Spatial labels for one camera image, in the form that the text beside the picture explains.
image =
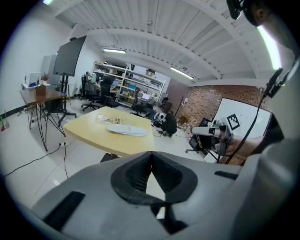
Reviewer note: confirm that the white shelving unit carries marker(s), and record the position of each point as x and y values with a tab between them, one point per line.
129	82

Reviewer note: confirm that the black office chair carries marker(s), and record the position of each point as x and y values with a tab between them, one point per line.
138	103
106	93

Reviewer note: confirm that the person's head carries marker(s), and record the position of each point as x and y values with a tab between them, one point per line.
276	21

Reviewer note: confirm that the small potted plant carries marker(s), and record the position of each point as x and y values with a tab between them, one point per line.
45	78

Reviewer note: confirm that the ceiling tube light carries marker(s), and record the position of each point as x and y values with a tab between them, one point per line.
114	50
269	47
181	72

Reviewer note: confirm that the white slippers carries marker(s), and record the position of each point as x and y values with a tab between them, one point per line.
107	118

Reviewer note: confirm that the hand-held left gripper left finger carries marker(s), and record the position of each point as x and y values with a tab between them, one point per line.
98	204

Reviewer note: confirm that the person's black clothed torso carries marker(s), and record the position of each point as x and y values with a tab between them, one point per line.
275	133

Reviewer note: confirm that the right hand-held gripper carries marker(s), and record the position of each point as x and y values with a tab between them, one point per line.
222	138

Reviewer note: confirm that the black screen on stand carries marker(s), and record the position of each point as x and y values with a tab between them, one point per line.
68	56

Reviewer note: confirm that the white round device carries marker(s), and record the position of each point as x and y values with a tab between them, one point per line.
161	117

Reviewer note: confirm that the white cardboard box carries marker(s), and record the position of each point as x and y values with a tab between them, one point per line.
211	157

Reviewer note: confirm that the black chair with grey cushion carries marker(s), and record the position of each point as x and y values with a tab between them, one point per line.
89	91

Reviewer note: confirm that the black head camera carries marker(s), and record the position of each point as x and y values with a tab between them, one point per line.
235	8

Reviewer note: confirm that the small brown box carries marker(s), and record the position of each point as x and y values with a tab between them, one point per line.
40	91

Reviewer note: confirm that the person's right forearm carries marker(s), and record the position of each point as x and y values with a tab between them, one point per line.
248	145

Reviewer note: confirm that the white power strip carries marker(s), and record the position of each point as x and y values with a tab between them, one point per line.
63	143

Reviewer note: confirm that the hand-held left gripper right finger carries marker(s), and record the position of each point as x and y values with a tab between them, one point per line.
211	187

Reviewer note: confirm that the black monitor on rolling stand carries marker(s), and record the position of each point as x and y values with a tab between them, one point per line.
199	140

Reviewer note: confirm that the black coat rack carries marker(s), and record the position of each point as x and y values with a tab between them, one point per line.
182	105

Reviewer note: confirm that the whiteboard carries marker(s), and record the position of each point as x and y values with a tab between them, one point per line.
248	117

